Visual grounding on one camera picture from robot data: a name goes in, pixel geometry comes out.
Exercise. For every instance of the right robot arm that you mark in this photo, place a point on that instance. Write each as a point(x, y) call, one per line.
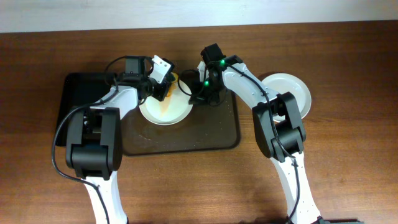
point(278, 126)

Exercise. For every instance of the white plate top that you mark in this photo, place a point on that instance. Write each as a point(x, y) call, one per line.
point(170, 111)

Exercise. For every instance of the small black tray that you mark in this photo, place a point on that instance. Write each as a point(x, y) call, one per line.
point(84, 88)

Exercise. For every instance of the brown plastic serving tray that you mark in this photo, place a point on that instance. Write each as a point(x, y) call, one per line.
point(205, 128)

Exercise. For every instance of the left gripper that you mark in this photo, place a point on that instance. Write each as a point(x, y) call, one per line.
point(162, 92)

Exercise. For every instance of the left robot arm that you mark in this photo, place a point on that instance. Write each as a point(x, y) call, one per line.
point(94, 145)

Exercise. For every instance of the green and yellow sponge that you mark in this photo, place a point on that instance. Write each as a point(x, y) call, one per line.
point(173, 84)

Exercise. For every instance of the pale blue plate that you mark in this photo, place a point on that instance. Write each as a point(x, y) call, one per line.
point(284, 82)

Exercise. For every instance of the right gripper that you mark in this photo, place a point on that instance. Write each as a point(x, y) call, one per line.
point(199, 99)

